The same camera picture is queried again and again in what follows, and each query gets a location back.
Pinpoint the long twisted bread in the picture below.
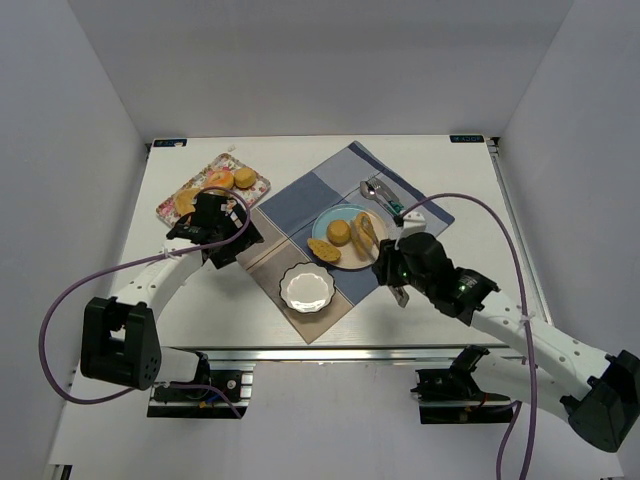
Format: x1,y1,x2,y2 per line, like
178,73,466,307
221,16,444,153
350,212,373,258

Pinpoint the round golden bun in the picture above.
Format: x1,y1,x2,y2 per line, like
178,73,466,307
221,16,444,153
326,219,351,246

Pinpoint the dark brown muffin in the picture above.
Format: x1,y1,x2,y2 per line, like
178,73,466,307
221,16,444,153
307,238,341,263

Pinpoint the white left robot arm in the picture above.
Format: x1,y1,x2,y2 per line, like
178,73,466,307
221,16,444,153
80,192,263,390

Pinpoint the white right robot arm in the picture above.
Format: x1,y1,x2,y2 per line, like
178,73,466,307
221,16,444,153
372,216,639,453

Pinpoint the plain glazed donut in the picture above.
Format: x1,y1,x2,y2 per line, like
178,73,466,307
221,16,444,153
173,188,201,217

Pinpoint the pink frosted donut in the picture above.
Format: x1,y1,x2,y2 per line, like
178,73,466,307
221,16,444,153
204,170,235,189

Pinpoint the blue and cream plate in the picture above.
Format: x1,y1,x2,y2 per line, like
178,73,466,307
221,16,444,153
311,204,389,270

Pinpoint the round bun on tray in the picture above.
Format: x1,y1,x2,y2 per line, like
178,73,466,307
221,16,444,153
233,167,257,189

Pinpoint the floral serving tray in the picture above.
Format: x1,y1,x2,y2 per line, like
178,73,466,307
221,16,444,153
156,153,271,226

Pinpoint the patchwork blue grey placemat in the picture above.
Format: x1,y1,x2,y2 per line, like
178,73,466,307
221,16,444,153
238,141,424,343

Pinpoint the white scalloped bowl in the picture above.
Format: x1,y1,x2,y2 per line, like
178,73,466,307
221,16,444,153
279,262,336,314

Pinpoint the blue label left corner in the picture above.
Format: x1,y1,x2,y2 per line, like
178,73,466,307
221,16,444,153
152,138,187,148

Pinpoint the blue label corner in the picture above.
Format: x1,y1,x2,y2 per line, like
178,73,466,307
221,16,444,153
449,134,485,144
152,138,187,148

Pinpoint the blue label right corner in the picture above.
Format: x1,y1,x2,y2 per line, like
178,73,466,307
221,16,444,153
449,134,485,144

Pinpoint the metal fork green handle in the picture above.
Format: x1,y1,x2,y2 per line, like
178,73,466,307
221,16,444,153
368,177,405,213

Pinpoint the metal spoon green handle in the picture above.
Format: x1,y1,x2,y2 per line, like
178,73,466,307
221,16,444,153
359,181,402,216

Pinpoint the aluminium table front rail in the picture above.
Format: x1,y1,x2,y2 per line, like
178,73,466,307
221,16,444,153
164,343,506,366

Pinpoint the aluminium table rail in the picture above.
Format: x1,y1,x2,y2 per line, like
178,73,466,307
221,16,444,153
164,343,506,366
486,137,555,326

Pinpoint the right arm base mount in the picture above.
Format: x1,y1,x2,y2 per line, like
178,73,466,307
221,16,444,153
410,346,514,425

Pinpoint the aluminium table right rail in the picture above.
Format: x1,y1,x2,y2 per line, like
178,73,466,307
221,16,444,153
486,137,555,326

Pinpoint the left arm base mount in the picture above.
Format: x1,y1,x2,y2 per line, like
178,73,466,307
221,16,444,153
147,359,254,420

